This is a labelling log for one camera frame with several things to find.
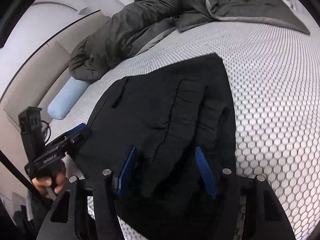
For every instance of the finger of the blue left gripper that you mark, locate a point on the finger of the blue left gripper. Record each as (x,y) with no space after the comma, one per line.
(76,129)

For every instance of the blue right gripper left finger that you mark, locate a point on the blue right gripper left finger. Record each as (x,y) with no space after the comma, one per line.
(125,175)

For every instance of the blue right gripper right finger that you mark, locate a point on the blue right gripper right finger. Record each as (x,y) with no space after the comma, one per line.
(206,173)

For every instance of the black pants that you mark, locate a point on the black pants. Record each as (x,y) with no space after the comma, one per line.
(165,115)

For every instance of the person's left hand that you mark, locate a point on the person's left hand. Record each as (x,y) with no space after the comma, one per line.
(49,186)

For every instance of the light blue bolster pillow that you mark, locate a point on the light blue bolster pillow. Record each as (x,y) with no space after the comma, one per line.
(66,98)

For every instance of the grey upholstered headboard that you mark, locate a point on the grey upholstered headboard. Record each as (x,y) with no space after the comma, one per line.
(45,72)

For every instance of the white mesh mattress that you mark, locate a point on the white mesh mattress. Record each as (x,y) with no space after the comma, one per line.
(274,77)

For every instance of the grey duvet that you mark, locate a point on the grey duvet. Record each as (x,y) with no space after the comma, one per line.
(143,23)

